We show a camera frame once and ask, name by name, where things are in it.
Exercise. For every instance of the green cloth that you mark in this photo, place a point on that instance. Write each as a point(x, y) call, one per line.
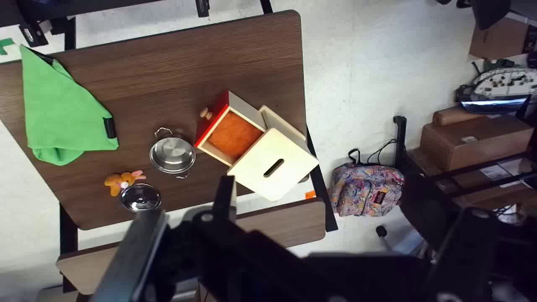
point(61, 118)

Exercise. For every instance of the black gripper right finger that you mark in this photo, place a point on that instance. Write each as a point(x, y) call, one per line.
point(467, 252)

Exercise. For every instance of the orange plush toy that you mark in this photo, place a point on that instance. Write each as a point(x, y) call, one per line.
point(118, 180)

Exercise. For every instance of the clear bottle black cap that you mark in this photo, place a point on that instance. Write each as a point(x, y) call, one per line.
point(403, 240)

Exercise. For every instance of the steel pot lid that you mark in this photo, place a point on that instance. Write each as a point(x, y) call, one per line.
point(140, 198)

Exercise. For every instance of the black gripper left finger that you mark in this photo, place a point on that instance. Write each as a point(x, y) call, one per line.
point(128, 262)

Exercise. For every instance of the light wooden box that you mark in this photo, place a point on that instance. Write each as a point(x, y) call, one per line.
point(274, 165)

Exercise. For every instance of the black table frame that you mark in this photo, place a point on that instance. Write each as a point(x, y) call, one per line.
point(321, 185)

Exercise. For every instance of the small flat cardboard box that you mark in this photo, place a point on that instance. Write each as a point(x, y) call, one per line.
point(455, 116)

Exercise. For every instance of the orange tape piece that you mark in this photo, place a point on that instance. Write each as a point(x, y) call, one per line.
point(311, 195)

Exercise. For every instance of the colourful patterned backpack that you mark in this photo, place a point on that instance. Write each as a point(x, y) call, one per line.
point(366, 190)

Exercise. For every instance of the white dotted bag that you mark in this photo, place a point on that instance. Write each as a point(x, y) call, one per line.
point(504, 83)

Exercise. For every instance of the gray background workbench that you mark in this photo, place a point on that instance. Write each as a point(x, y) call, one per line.
point(279, 224)

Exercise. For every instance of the large brown cardboard box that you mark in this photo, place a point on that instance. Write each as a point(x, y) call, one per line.
point(475, 143)

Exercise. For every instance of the green tape piece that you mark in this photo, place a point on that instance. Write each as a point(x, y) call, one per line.
point(7, 46)

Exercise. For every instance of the small steel pot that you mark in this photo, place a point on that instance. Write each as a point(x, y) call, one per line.
point(171, 153)

